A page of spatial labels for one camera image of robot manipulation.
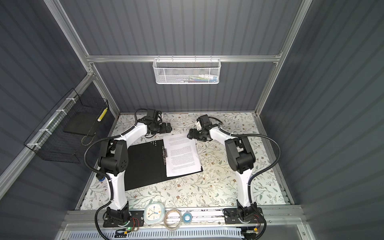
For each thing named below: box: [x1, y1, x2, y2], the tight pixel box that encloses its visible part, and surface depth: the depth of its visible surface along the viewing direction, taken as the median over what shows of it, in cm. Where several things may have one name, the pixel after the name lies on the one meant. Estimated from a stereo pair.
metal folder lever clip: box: [161, 145, 168, 165], surface depth 98 cm
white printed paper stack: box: [163, 133, 202, 178], surface depth 98 cm
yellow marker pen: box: [97, 107, 108, 122], surface depth 82 cm
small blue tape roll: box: [182, 212, 193, 225], surface depth 76 cm
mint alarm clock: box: [143, 202, 166, 226], surface depth 74 cm
